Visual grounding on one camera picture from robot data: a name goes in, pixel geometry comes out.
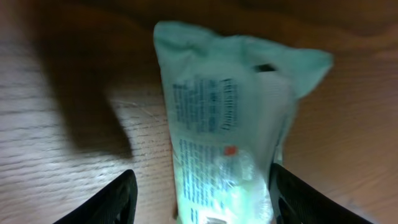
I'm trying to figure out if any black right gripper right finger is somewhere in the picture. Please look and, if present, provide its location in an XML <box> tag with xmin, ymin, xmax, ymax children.
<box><xmin>269</xmin><ymin>163</ymin><xmax>371</xmax><ymax>224</ymax></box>

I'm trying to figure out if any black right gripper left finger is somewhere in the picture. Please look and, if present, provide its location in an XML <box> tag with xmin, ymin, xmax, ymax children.
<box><xmin>54</xmin><ymin>169</ymin><xmax>137</xmax><ymax>224</ymax></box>

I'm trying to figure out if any mint green wipes pack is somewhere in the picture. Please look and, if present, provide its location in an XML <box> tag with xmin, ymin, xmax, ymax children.
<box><xmin>154</xmin><ymin>21</ymin><xmax>333</xmax><ymax>224</ymax></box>

